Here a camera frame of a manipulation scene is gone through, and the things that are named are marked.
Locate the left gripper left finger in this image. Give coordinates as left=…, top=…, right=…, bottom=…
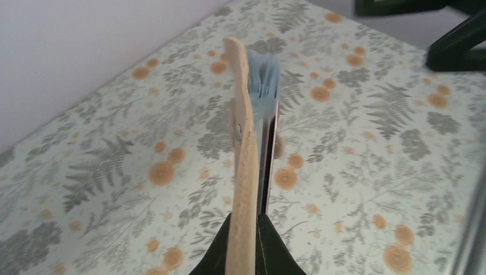
left=189, top=213, right=232, bottom=275

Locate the floral patterned table mat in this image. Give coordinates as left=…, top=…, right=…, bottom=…
left=1, top=1, right=485, bottom=274

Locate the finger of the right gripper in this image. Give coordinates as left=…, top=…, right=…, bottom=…
left=426, top=9, right=485, bottom=72
left=355, top=0, right=485, bottom=16

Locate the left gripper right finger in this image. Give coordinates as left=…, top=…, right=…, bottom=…
left=256, top=214, right=306, bottom=275

